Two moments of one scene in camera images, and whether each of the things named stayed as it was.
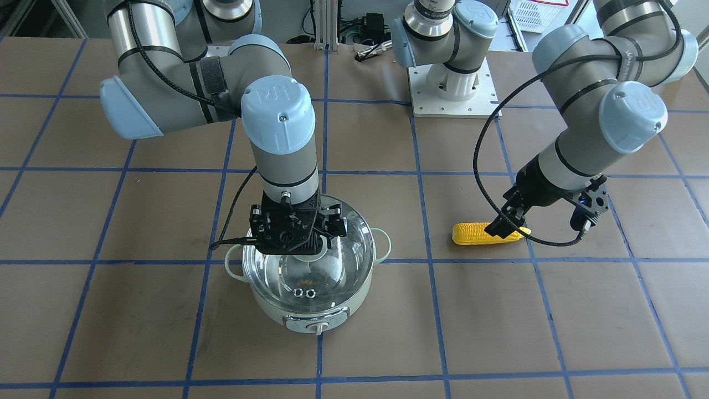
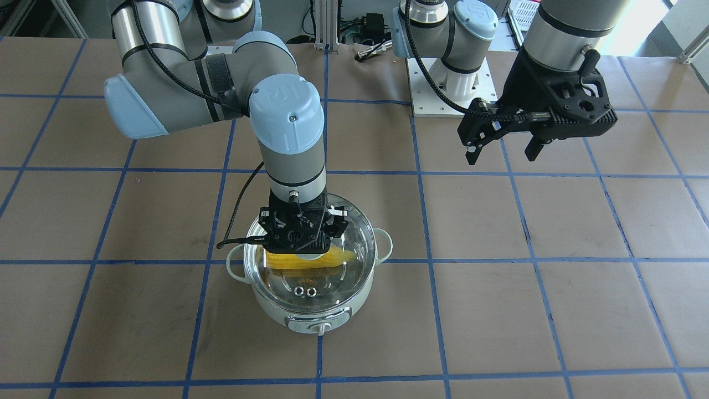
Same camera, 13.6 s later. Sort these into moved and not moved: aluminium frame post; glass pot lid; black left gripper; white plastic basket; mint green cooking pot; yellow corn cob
Moved: black left gripper; yellow corn cob
Not moved: mint green cooking pot; aluminium frame post; white plastic basket; glass pot lid
